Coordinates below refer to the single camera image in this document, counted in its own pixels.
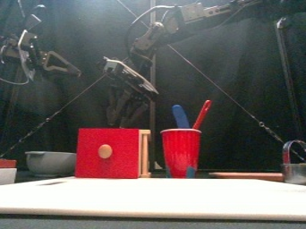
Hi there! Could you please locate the grey bowl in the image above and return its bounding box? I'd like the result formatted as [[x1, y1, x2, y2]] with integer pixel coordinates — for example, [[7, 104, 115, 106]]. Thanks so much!
[[25, 150, 78, 177]]

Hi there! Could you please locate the red wooden drawer box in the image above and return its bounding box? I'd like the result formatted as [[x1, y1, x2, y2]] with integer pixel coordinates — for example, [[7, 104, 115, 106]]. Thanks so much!
[[74, 128, 154, 180]]

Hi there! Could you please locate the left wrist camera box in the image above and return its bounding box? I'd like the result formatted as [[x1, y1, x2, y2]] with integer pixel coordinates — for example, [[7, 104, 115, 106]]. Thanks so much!
[[23, 12, 45, 30]]

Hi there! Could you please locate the brown rectangular plate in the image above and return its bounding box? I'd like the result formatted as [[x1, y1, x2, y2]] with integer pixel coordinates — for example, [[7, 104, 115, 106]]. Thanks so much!
[[209, 171, 285, 182]]

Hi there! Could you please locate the vertical metal frame pole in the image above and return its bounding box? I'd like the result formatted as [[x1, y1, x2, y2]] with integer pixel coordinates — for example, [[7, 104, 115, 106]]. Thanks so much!
[[149, 0, 158, 171]]

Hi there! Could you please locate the red plastic cup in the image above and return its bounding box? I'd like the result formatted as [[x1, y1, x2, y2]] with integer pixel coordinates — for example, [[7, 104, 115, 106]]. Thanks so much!
[[159, 128, 204, 179]]

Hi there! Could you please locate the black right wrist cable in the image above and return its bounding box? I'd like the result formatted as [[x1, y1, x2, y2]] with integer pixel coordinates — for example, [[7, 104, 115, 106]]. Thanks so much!
[[125, 4, 178, 55]]

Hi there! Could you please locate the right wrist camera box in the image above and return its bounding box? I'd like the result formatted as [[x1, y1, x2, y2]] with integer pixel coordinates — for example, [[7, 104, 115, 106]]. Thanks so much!
[[102, 56, 161, 95]]

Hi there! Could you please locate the small metal measuring cup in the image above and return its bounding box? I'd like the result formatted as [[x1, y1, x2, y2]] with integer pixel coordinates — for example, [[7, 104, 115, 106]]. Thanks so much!
[[281, 139, 306, 185]]

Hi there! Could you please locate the white cutting board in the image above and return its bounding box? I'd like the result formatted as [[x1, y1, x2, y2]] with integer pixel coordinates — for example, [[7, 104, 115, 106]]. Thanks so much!
[[0, 176, 306, 222]]

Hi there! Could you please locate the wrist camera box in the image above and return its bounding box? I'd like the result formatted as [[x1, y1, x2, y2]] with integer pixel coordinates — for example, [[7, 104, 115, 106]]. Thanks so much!
[[102, 56, 161, 95], [23, 12, 45, 30]]

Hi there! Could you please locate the blue toy utensil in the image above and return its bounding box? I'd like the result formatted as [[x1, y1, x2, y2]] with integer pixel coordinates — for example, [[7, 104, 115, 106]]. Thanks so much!
[[171, 104, 192, 130]]

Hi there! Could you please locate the black metal frame post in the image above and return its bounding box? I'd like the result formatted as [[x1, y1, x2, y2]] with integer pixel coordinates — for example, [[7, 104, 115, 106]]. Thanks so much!
[[274, 16, 306, 144]]

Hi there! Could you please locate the red toy utensil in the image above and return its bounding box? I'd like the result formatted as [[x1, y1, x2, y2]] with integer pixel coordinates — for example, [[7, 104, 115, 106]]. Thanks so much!
[[192, 99, 213, 131]]

